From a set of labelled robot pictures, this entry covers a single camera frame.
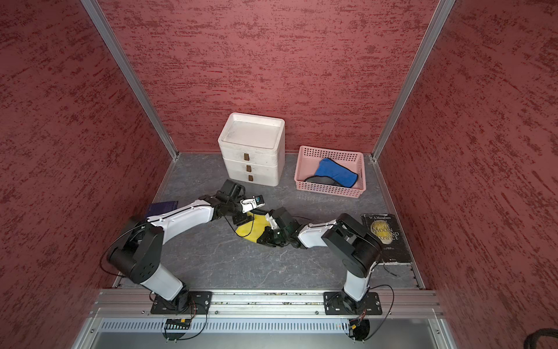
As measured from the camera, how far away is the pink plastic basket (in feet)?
3.35

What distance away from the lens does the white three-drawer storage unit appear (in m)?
0.93

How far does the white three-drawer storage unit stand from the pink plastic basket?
145 millimetres
